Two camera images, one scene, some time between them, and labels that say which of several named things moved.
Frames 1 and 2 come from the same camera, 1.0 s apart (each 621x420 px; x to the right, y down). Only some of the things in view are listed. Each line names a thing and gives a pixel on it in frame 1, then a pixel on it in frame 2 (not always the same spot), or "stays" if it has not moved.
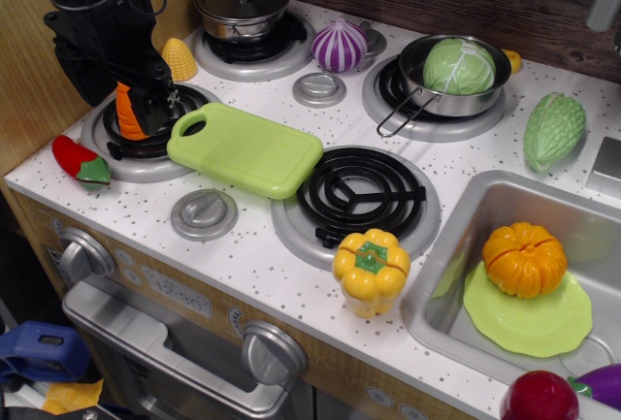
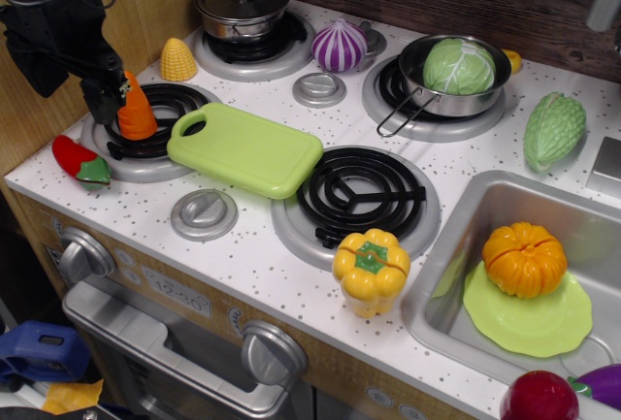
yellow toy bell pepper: x=372 y=269 stays
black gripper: x=112 y=39 to x=51 y=39
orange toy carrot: x=128 y=123 stays
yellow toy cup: x=516 y=60 stays
